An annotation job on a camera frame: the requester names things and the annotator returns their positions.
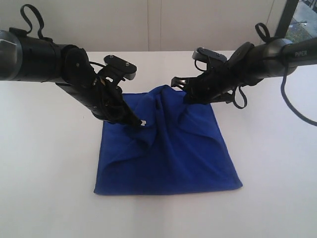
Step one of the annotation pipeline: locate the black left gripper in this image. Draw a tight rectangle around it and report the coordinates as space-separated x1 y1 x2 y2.
84 74 145 126

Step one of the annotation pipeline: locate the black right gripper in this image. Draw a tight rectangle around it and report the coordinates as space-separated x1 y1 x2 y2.
170 64 238 105

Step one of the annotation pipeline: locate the blue towel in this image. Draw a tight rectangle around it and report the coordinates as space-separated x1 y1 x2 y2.
94 85 242 195

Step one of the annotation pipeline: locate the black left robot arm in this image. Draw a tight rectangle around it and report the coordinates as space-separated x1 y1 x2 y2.
0 28 146 126

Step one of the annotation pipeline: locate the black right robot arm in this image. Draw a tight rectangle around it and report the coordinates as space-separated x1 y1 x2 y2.
171 38 317 104

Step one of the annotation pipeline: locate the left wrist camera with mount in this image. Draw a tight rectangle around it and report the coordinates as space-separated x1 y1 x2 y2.
97 55 137 85

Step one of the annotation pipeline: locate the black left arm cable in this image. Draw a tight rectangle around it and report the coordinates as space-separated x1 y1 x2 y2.
19 3 53 42

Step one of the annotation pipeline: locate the black window frame post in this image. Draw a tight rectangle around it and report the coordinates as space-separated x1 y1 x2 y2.
274 0 299 38

